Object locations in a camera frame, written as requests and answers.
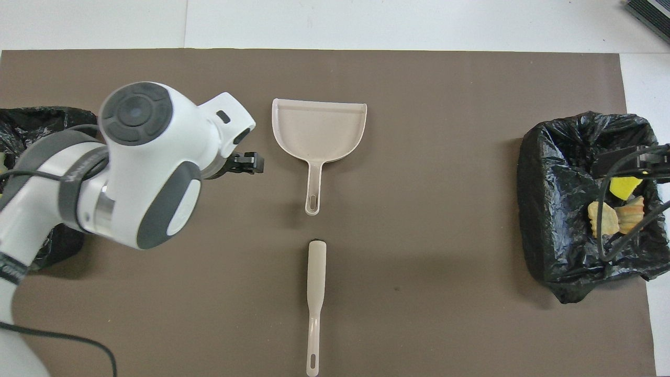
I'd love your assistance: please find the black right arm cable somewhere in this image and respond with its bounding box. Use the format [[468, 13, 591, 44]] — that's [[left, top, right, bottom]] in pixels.
[[597, 146, 670, 262]]

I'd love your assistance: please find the brown table mat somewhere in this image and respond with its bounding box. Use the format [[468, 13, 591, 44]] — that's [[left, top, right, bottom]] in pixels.
[[0, 49, 657, 377]]

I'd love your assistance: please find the beige plastic dustpan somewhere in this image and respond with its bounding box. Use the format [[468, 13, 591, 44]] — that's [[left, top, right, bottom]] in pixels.
[[272, 98, 367, 216]]

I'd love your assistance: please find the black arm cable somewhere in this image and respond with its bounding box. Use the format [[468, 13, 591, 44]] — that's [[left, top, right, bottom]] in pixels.
[[0, 124, 117, 377], [597, 146, 670, 262]]

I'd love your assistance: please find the striped croissant piece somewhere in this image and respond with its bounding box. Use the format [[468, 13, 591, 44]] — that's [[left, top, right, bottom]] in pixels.
[[614, 196, 645, 235]]

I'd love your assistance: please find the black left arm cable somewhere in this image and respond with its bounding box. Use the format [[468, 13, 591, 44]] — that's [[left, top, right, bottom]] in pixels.
[[0, 124, 117, 377]]

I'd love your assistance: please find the yellow sponge piece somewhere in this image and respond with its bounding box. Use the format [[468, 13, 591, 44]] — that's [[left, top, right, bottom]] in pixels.
[[610, 175, 644, 201]]

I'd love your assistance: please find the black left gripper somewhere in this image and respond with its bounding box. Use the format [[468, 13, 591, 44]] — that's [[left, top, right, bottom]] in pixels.
[[222, 152, 265, 178]]

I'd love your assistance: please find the dark grey ribbed device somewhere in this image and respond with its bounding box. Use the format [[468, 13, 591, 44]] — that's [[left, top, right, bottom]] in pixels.
[[626, 0, 670, 45]]

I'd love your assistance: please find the pink bin with black bag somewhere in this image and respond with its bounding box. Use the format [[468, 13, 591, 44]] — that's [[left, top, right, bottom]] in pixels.
[[0, 107, 99, 271]]

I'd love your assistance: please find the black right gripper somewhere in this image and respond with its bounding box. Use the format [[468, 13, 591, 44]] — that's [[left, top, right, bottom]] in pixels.
[[591, 144, 670, 183]]

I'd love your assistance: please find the pale ridged dumpling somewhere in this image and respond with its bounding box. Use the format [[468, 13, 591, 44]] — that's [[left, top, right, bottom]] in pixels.
[[587, 201, 620, 238]]

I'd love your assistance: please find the beige hand brush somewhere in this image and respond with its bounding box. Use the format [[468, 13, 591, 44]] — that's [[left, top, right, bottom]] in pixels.
[[306, 240, 328, 377]]

